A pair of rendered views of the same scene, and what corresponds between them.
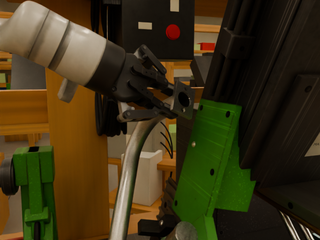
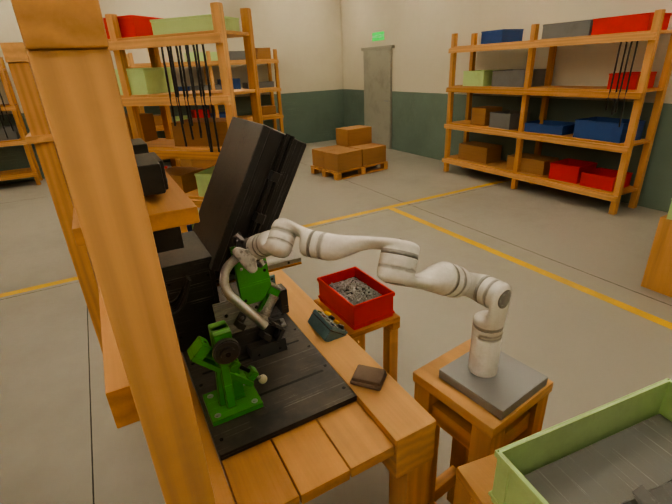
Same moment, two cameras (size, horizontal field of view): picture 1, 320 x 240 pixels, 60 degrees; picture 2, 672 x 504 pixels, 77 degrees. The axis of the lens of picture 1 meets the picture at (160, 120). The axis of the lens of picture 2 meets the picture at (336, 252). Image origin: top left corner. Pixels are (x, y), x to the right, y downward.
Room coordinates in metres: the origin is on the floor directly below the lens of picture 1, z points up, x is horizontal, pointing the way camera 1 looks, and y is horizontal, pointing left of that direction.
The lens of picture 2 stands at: (0.38, 1.28, 1.82)
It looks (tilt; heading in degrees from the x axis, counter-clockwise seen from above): 24 degrees down; 260
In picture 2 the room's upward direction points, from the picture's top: 3 degrees counter-clockwise
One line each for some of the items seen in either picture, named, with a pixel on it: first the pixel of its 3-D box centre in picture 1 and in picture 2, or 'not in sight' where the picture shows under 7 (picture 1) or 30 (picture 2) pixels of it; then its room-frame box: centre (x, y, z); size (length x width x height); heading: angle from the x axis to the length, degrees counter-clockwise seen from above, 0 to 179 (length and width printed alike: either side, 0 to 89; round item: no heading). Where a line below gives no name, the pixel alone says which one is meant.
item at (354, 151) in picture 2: not in sight; (349, 150); (-1.30, -6.37, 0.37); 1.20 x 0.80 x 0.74; 26
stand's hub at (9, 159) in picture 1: (7, 175); (226, 352); (0.52, 0.30, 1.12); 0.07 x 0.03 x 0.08; 18
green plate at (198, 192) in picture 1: (219, 162); (249, 269); (0.45, -0.10, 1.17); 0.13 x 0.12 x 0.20; 108
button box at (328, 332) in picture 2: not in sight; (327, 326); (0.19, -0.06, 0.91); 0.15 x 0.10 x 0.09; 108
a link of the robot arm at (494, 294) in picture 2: not in sight; (490, 304); (-0.28, 0.27, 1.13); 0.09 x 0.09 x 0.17; 22
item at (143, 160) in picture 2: not in sight; (143, 174); (0.65, 0.19, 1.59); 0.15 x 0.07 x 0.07; 108
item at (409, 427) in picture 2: not in sight; (303, 323); (0.26, -0.24, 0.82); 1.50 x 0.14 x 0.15; 108
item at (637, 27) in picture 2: not in sight; (533, 111); (-3.57, -4.38, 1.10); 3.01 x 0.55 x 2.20; 108
